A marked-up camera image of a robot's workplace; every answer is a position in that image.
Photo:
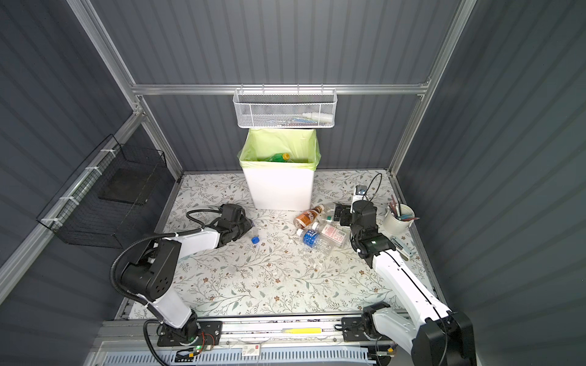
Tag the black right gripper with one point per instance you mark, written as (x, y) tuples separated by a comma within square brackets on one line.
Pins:
[(346, 211)]

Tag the pepsi bottle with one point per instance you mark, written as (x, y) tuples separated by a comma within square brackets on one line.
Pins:
[(253, 235)]

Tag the blue label bottle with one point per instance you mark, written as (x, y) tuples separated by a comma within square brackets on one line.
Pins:
[(315, 241)]

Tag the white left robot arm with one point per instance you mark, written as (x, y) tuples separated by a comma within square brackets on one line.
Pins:
[(144, 271)]

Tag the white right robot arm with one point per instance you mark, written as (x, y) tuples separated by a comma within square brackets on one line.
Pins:
[(433, 334)]

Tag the green bottle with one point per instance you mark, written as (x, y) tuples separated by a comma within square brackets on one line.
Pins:
[(280, 158)]

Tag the white wire mesh basket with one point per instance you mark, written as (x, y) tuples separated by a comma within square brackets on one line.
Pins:
[(301, 109)]

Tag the white plastic trash bin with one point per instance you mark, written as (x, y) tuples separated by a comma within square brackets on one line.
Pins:
[(279, 186)]

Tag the green bin liner bag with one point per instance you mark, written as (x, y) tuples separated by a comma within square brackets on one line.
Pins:
[(301, 144)]

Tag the white cup with pens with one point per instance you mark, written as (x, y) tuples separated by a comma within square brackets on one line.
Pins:
[(399, 218)]

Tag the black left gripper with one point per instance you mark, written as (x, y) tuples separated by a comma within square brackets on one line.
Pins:
[(246, 223)]

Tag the orange label bottle top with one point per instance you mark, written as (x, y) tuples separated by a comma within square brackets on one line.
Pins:
[(329, 209)]

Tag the brown cola bottle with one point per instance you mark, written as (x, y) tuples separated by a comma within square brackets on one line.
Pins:
[(308, 217)]

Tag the black wire mesh basket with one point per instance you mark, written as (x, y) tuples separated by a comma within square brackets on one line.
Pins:
[(101, 205)]

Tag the red white label bottle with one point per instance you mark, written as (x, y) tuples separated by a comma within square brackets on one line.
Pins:
[(336, 236)]

